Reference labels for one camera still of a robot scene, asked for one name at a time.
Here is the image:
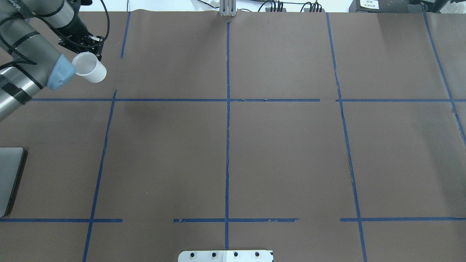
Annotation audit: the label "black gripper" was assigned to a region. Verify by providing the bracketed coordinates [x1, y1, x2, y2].
[58, 15, 104, 61]

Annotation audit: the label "white plastic cup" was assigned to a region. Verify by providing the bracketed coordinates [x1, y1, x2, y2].
[72, 52, 107, 83]

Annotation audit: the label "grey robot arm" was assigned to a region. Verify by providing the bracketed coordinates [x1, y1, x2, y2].
[0, 0, 110, 120]

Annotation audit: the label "grey closed laptop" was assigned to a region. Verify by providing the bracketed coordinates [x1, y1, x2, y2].
[0, 147, 25, 217]

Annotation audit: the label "brown paper table cover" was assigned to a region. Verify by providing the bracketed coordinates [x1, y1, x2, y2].
[1, 10, 465, 262]

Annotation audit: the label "black box with white label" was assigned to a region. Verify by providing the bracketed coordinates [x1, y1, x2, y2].
[348, 0, 424, 13]

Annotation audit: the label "grey aluminium profile post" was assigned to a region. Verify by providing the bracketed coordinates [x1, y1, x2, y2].
[219, 0, 237, 17]

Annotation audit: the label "black cable plugs left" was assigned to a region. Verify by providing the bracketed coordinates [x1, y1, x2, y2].
[265, 0, 284, 13]

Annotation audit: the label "black cable plugs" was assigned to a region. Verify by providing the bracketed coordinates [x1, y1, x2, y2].
[300, 0, 324, 13]
[265, 0, 284, 13]

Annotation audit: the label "black cable plugs right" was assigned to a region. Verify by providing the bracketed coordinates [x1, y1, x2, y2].
[300, 0, 324, 13]

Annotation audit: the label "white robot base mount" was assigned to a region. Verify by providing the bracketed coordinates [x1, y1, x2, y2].
[178, 249, 274, 262]

